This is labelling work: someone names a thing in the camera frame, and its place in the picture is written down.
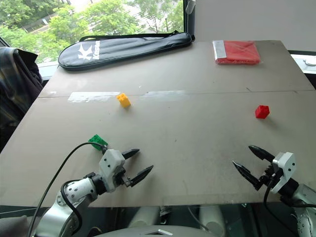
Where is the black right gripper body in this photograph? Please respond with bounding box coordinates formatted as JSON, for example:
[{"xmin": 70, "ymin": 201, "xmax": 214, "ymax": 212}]
[{"xmin": 259, "ymin": 162, "xmax": 279, "ymax": 186}]

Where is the dark window frame post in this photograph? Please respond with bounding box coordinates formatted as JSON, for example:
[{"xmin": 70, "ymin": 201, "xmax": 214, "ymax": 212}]
[{"xmin": 183, "ymin": 0, "xmax": 196, "ymax": 42}]

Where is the white robot leg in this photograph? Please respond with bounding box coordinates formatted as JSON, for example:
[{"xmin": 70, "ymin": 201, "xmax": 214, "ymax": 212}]
[
  {"xmin": 199, "ymin": 205, "xmax": 226, "ymax": 236},
  {"xmin": 127, "ymin": 206, "xmax": 161, "ymax": 228}
]

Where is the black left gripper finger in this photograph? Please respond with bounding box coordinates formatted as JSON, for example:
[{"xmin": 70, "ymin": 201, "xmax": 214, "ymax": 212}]
[
  {"xmin": 129, "ymin": 165, "xmax": 155, "ymax": 188},
  {"xmin": 121, "ymin": 148, "xmax": 141, "ymax": 160}
]

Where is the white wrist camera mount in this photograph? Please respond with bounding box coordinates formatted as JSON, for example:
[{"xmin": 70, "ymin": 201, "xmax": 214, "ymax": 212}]
[
  {"xmin": 270, "ymin": 152, "xmax": 297, "ymax": 195},
  {"xmin": 99, "ymin": 149, "xmax": 126, "ymax": 193}
]

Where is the red packet in clear wrap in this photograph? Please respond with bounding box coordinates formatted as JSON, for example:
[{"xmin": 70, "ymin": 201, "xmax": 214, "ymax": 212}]
[{"xmin": 212, "ymin": 39, "xmax": 262, "ymax": 66}]

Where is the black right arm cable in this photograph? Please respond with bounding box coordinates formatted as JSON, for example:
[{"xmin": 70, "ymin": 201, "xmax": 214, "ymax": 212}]
[{"xmin": 262, "ymin": 179, "xmax": 316, "ymax": 208}]

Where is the green toy block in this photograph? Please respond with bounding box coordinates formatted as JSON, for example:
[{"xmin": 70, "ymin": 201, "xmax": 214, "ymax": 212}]
[{"xmin": 87, "ymin": 134, "xmax": 110, "ymax": 152}]

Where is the red toy block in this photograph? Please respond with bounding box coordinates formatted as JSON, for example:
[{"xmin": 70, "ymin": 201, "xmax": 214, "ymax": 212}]
[{"xmin": 254, "ymin": 105, "xmax": 271, "ymax": 120}]

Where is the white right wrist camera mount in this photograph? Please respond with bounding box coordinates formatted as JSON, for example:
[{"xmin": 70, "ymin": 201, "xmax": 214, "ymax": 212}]
[{"xmin": 270, "ymin": 152, "xmax": 297, "ymax": 195}]

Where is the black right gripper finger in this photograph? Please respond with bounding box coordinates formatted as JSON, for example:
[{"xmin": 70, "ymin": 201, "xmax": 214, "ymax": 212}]
[
  {"xmin": 232, "ymin": 160, "xmax": 263, "ymax": 191},
  {"xmin": 248, "ymin": 145, "xmax": 276, "ymax": 162}
]

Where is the black racket bag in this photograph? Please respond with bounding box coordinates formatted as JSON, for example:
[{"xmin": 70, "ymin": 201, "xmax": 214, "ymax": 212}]
[{"xmin": 58, "ymin": 30, "xmax": 196, "ymax": 73}]

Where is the grey rounded shape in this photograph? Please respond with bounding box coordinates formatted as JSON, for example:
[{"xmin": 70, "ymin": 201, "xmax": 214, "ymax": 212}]
[{"xmin": 0, "ymin": 214, "xmax": 28, "ymax": 237}]

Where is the dark plaid jacket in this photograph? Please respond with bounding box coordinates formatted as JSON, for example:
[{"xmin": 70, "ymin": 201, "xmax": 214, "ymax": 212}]
[{"xmin": 0, "ymin": 46, "xmax": 44, "ymax": 154}]

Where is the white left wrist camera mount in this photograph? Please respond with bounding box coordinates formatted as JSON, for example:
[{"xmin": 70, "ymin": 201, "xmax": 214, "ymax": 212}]
[{"xmin": 99, "ymin": 149, "xmax": 126, "ymax": 193}]

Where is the yellow toy block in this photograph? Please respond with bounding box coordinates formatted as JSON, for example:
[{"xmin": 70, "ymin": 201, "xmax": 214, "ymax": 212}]
[{"xmin": 116, "ymin": 92, "xmax": 132, "ymax": 109}]

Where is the silver robot torso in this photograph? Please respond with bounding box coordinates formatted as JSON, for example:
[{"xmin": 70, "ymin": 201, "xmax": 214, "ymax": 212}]
[{"xmin": 93, "ymin": 224, "xmax": 206, "ymax": 237}]

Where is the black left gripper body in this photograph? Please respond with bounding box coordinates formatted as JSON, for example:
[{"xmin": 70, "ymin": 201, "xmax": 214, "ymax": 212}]
[{"xmin": 113, "ymin": 167, "xmax": 133, "ymax": 190}]

